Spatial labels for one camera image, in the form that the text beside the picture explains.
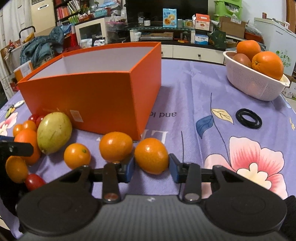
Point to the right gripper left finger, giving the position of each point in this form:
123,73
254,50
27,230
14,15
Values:
113,174

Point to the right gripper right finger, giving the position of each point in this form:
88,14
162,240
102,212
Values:
189,177

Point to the large orange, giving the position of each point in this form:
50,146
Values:
29,136

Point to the small orange kumquat front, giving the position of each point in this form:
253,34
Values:
16,169

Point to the red cherry tomato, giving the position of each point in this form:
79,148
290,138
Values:
33,117
39,119
34,182

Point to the red cherry tomato front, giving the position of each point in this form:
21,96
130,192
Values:
34,182

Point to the purple floral tablecloth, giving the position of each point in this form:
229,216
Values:
244,146

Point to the orange cardboard box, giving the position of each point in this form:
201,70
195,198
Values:
102,89

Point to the blue jacket pile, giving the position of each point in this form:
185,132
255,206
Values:
42,48

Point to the white plastic basket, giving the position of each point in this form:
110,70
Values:
251,82

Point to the brown kiwi in basket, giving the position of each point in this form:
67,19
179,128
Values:
242,59

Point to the orange in basket front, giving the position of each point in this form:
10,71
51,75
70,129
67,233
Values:
269,64

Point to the orange in basket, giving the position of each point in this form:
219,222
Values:
269,64
248,47

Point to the white air conditioner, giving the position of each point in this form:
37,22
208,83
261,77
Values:
43,17

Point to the orange in basket back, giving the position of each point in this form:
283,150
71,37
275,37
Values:
248,47

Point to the white small cabinet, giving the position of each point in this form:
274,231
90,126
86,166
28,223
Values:
92,30

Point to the blue snack bag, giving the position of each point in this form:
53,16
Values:
169,18

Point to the white freezer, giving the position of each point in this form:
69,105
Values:
279,40

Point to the green plastic shelf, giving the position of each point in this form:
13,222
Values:
229,8

